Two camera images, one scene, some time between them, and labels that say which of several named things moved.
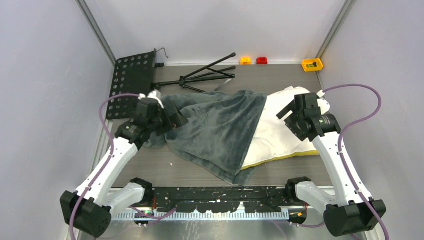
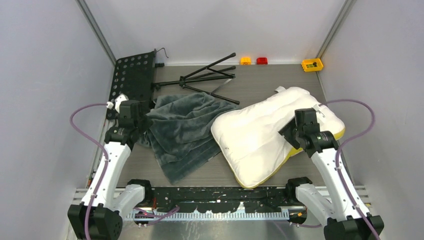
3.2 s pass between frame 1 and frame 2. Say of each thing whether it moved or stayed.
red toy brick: stayed
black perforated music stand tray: stayed
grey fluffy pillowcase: moved
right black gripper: moved
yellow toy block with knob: stayed
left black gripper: moved
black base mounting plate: stayed
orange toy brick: stayed
